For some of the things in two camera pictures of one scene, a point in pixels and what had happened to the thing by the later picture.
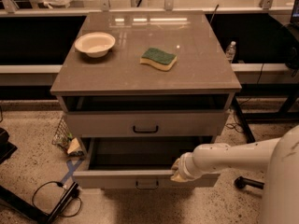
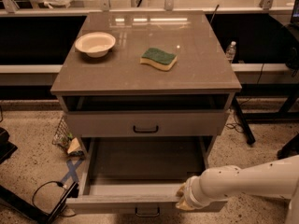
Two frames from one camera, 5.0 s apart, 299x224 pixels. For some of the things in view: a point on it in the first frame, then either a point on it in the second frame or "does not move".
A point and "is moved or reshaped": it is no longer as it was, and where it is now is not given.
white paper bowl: [94, 44] does not move
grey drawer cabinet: [151, 78] does not move
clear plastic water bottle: [231, 51] does not move
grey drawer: [138, 161] is moved or reshaped
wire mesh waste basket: [65, 140] does not move
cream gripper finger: [177, 166] to [181, 190]
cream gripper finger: [177, 177] to [184, 205]
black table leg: [249, 138] does not move
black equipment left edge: [7, 147] does not move
